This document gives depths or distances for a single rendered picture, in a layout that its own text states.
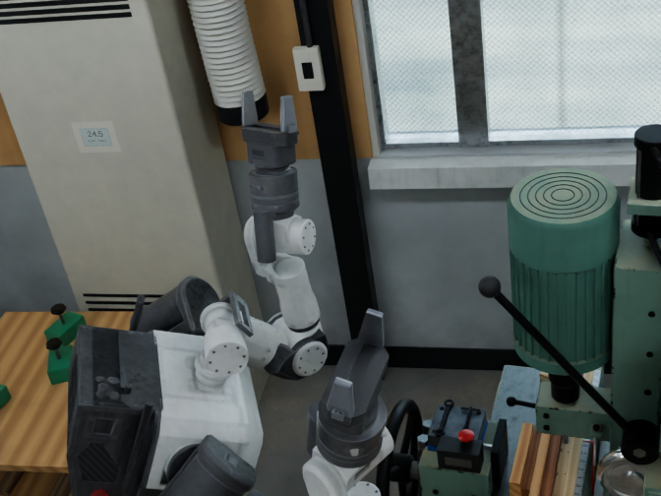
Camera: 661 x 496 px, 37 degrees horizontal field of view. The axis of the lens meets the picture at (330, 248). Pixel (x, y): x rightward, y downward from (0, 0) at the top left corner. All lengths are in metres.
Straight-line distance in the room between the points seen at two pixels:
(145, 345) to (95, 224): 1.52
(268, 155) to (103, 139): 1.25
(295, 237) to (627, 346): 0.60
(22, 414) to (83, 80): 0.96
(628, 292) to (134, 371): 0.78
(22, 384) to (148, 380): 1.53
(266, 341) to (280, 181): 0.32
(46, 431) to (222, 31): 1.20
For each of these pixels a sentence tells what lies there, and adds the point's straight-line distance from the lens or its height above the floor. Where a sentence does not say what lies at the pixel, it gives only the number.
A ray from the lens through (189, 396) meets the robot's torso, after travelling 1.58.
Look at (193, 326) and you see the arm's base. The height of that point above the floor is 1.34.
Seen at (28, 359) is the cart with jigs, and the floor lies 0.53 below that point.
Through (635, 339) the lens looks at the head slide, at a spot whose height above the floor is 1.28.
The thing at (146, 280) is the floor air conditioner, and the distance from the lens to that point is 3.22.
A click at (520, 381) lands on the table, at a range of 2.17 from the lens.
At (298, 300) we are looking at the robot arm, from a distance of 1.90.
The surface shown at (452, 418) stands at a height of 1.00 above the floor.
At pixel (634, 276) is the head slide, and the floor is 1.41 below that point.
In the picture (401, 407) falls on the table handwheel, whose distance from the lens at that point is 2.07.
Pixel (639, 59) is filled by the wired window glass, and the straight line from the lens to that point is 2.97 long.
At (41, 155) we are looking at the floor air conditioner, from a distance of 3.08.
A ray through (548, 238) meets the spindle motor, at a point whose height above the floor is 1.48.
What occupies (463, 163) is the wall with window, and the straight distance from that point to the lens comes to 3.01.
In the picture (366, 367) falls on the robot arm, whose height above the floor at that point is 1.56.
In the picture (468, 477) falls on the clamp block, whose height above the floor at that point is 0.95.
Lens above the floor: 2.38
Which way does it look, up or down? 34 degrees down
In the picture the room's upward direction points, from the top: 10 degrees counter-clockwise
